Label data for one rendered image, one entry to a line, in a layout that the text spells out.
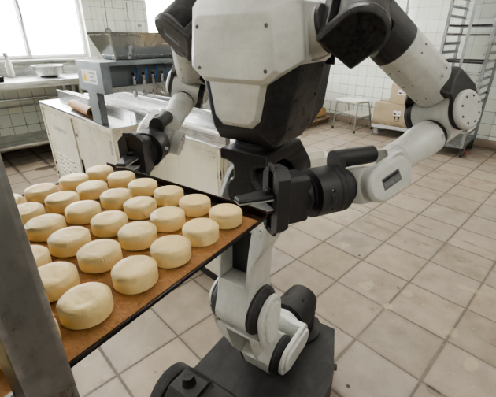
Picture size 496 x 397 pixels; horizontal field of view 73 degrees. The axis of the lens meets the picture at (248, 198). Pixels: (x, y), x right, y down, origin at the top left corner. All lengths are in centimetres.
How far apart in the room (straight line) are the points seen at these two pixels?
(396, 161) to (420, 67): 19
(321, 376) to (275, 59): 112
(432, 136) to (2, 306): 72
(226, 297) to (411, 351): 110
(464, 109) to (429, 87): 8
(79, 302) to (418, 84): 67
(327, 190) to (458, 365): 141
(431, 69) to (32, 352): 72
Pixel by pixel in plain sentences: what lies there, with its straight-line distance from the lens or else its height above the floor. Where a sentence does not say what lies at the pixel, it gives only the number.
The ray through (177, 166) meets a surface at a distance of 189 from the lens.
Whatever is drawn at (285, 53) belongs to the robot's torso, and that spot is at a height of 127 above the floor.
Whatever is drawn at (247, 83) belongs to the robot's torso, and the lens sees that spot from 72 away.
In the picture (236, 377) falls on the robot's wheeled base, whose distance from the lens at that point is 140.
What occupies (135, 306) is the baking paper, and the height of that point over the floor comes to 104.
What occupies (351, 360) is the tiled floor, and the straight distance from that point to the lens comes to 172.
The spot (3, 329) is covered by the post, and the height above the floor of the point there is 114.
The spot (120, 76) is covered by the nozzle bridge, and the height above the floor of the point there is 109.
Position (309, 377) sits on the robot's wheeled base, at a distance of 142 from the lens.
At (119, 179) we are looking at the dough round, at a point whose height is 106.
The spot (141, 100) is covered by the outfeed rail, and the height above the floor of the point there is 87.
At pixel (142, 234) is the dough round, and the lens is 46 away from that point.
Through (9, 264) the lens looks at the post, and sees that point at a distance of 23.
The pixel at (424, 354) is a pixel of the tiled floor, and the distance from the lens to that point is 186.
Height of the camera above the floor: 129
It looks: 25 degrees down
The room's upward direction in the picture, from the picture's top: straight up
